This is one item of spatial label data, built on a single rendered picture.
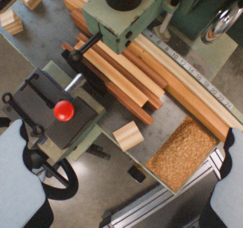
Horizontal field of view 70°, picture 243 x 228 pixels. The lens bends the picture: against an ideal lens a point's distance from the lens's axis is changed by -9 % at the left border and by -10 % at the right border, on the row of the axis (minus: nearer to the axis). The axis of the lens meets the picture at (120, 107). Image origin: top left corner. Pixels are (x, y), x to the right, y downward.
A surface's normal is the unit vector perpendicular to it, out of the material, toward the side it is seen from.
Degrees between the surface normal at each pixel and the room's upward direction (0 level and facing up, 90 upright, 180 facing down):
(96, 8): 0
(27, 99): 0
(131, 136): 0
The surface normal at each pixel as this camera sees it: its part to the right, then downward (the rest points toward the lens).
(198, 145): 0.25, -0.29
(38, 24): 0.00, -0.10
